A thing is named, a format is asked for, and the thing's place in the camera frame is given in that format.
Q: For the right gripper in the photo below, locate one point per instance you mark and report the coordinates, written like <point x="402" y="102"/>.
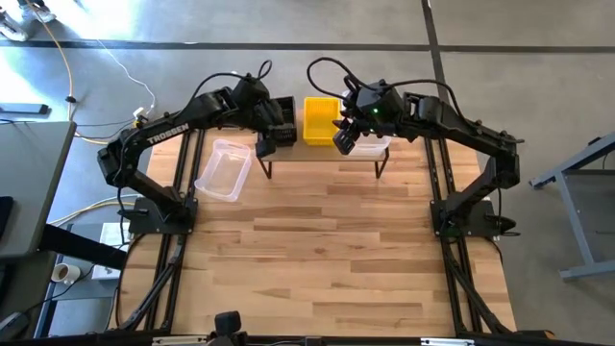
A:
<point x="379" y="125"/>

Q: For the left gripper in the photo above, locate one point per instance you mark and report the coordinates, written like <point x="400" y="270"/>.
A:
<point x="266" y="120"/>

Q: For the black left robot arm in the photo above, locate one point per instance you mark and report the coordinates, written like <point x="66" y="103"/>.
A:
<point x="168" y="132"/>

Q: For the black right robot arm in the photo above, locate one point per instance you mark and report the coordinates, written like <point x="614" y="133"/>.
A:
<point x="461" y="127"/>

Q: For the wooden shelf black legs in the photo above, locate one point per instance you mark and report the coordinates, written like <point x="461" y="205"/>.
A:
<point x="317" y="154"/>

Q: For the yellow power splitter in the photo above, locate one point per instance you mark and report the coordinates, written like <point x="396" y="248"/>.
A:
<point x="138" y="124"/>

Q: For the white plug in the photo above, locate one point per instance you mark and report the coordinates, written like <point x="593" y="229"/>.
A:
<point x="139" y="112"/>

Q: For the black desk beam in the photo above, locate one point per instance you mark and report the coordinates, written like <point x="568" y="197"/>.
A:
<point x="81" y="245"/>

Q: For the white plastic strip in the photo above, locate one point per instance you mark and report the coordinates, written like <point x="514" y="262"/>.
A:
<point x="447" y="341"/>
<point x="178" y="340"/>

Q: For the white mug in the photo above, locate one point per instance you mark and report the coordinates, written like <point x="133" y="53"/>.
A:
<point x="67" y="274"/>

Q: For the grey desk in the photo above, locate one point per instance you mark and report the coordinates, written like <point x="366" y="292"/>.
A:
<point x="33" y="182"/>

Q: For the black flat bar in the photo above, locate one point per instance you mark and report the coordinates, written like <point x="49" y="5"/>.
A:
<point x="24" y="109"/>

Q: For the blue-grey metal table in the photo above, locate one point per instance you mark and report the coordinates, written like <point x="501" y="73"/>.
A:
<point x="588" y="272"/>

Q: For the person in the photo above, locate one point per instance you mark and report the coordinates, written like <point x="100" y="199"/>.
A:
<point x="12" y="30"/>

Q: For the grey computer mouse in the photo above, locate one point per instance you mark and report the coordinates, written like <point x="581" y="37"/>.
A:
<point x="12" y="324"/>

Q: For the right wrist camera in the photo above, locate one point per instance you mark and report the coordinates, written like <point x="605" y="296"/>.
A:
<point x="379" y="98"/>

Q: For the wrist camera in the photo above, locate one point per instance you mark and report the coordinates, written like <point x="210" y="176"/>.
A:
<point x="251" y="89"/>
<point x="379" y="98"/>

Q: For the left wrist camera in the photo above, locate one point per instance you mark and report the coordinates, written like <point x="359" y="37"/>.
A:
<point x="251" y="89"/>

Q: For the black aluminium frame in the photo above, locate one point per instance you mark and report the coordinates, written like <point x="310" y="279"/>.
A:
<point x="269" y="342"/>

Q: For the small grey camera box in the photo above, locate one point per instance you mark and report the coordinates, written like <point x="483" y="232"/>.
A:
<point x="312" y="342"/>

